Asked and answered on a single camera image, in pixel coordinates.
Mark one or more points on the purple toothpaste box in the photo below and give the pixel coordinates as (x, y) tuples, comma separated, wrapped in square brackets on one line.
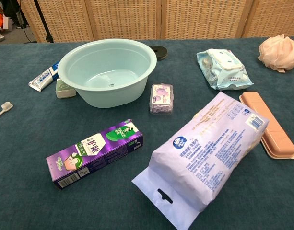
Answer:
[(94, 153)]

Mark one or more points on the large lavender tissue pack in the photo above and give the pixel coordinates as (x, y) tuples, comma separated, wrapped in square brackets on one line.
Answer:
[(204, 153)]

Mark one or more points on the green soap bar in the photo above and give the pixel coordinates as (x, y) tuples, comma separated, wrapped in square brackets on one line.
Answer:
[(64, 92)]

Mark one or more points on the light blue plastic basin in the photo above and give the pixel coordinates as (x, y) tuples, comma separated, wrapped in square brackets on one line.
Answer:
[(101, 67)]

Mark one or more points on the white blue toothpaste tube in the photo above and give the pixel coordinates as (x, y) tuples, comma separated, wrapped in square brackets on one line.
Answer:
[(42, 79)]

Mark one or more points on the clear purple floss pick box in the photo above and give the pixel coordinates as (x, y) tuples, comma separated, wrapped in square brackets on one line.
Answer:
[(161, 98)]

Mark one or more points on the black round disc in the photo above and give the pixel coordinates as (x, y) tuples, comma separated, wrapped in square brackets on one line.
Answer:
[(161, 51)]

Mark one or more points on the blue wet wipes pack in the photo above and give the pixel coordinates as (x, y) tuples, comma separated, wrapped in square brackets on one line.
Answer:
[(223, 69)]

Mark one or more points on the woven wooden folding screen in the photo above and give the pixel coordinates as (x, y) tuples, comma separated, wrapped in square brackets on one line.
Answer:
[(127, 19)]

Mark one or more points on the teal table cloth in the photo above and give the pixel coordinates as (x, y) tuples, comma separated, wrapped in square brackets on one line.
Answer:
[(101, 210)]

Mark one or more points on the pink toothbrush case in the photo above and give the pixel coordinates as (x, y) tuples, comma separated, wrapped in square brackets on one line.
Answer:
[(278, 139)]

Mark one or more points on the white toothbrush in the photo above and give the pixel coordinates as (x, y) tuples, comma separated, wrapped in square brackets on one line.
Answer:
[(6, 106)]

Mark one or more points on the black tripod stand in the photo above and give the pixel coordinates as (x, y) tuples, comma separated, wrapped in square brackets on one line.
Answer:
[(42, 16)]

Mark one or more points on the pink bath loofah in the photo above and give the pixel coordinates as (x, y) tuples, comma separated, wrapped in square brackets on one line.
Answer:
[(278, 52)]

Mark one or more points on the white cardboard box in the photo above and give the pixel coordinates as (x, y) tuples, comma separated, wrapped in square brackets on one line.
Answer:
[(8, 22)]

